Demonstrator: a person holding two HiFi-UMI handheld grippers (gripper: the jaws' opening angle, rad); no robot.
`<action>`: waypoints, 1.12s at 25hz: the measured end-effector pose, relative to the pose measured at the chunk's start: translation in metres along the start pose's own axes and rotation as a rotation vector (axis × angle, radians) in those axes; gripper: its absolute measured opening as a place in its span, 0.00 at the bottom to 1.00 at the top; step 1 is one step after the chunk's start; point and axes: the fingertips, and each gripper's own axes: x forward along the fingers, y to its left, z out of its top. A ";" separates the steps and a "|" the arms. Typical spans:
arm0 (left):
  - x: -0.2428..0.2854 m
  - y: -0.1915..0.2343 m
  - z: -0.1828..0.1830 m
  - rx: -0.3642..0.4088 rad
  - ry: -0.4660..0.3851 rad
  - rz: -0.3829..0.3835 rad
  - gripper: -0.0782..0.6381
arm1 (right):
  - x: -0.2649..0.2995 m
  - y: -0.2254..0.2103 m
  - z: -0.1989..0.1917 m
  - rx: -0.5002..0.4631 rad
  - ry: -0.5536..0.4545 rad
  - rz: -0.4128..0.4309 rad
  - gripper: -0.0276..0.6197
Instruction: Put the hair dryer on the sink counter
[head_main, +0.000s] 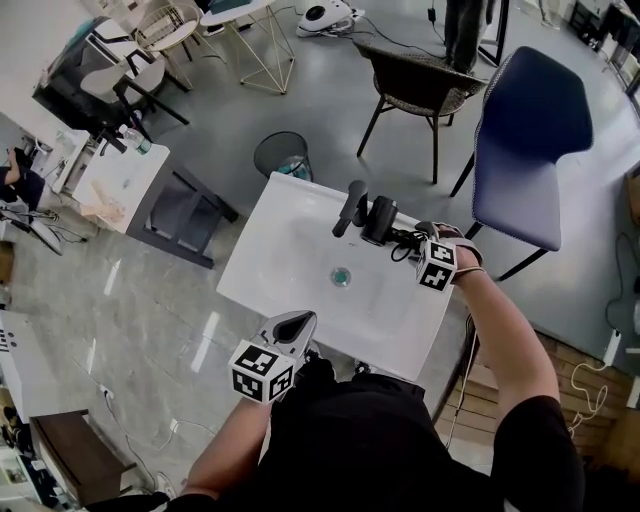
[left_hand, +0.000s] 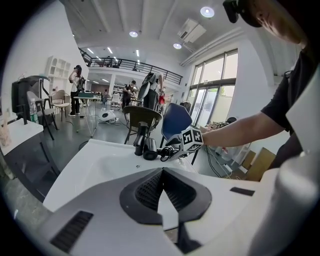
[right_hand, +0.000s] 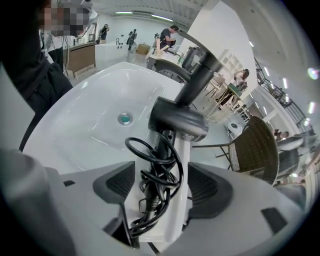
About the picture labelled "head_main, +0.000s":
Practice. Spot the person's black shirt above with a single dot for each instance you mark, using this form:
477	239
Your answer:
360	445

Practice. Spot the white table with gold legs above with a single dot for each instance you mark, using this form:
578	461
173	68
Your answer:
235	12

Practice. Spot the person's right hand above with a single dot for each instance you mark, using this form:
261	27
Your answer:
467	247

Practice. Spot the white floor appliance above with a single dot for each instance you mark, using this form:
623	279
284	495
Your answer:
320	17

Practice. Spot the black metal frame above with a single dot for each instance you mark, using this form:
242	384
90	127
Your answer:
500	35

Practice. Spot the black sink faucet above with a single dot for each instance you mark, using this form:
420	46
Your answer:
350	207

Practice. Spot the brown cardboard box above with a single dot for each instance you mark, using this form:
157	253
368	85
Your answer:
634	195

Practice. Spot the dark wicker chair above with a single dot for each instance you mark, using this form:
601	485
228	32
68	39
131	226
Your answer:
420	85

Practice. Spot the black mesh waste bin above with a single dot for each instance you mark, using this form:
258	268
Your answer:
277	152

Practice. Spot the white box appliance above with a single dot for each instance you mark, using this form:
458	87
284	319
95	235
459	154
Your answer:
22	365

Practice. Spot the person's left forearm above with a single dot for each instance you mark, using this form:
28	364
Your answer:
225	440

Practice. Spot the teal sink drain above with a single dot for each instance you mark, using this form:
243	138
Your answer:
341	276

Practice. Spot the white chair with black legs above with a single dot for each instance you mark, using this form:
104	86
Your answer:
117	75

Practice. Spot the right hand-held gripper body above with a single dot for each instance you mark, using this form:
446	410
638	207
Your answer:
436	265

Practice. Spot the clear water bottle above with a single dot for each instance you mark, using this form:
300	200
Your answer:
136	139

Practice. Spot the brown wooden cabinet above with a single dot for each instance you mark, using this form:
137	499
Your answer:
75	450

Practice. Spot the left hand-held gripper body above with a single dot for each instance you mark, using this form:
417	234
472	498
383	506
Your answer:
262	367

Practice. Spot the black hair dryer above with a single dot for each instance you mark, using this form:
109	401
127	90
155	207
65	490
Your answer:
378	220

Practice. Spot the white sink counter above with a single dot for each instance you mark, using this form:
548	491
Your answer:
280	260

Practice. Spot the person's right forearm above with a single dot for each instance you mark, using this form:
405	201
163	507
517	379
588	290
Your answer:
500	330

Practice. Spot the beige wrist band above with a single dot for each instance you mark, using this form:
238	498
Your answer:
472	270

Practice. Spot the blue padded chair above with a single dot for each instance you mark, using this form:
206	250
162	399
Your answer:
530	150

